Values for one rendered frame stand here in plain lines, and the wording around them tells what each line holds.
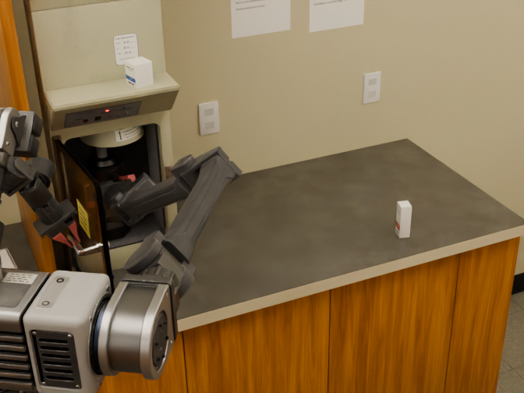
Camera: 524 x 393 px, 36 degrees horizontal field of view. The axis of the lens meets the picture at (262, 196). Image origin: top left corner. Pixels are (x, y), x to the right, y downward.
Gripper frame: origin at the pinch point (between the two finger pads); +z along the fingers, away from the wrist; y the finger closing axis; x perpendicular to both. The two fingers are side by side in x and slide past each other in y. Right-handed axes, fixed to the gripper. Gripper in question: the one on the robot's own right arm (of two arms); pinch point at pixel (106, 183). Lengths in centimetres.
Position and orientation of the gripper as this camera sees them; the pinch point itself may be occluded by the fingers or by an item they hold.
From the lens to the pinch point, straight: 234.8
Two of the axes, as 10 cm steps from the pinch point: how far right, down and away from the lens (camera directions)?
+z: -4.5, -3.5, 8.3
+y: -8.9, 2.3, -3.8
